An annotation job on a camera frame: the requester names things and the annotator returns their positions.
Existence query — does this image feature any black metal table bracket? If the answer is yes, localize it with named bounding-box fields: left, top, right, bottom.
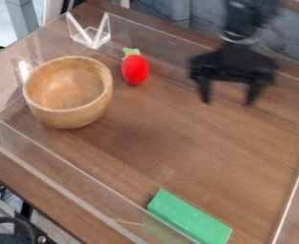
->
left=13, top=202, right=59, bottom=244

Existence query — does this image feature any black cable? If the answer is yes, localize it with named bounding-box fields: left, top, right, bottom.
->
left=0, top=216, right=39, bottom=244

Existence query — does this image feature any wooden bowl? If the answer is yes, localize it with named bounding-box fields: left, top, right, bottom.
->
left=23, top=56, right=113, bottom=129

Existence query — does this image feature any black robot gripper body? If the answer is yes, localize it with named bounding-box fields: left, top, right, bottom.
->
left=189, top=44, right=280, bottom=85

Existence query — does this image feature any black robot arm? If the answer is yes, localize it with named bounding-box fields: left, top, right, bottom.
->
left=189, top=0, right=282, bottom=105

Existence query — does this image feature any red plush strawberry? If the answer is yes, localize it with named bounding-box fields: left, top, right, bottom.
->
left=121, top=48, right=149, bottom=86

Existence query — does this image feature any clear acrylic tray enclosure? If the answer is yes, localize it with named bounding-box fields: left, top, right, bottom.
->
left=0, top=16, right=299, bottom=244

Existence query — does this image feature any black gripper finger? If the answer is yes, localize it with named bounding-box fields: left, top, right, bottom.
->
left=246, top=82, right=266, bottom=105
left=199, top=78, right=211, bottom=104

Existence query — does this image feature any green rectangular block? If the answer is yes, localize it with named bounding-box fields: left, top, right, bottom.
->
left=148, top=189, right=232, bottom=244

